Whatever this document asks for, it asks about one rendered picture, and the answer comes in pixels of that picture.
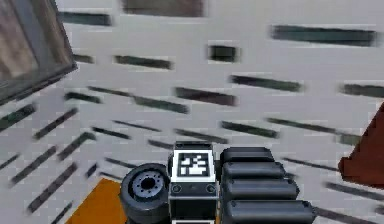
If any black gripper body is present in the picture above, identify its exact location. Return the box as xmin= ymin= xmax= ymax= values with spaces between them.
xmin=119 ymin=162 xmax=172 ymax=224

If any orange flat cloth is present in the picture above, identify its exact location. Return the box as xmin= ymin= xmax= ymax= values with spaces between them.
xmin=65 ymin=177 xmax=128 ymax=224

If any brown framed cabinet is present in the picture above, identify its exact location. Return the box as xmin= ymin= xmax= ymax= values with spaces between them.
xmin=0 ymin=0 xmax=78 ymax=107

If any red-brown furniture block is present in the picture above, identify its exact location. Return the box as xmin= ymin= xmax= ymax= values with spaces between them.
xmin=337 ymin=101 xmax=384 ymax=190

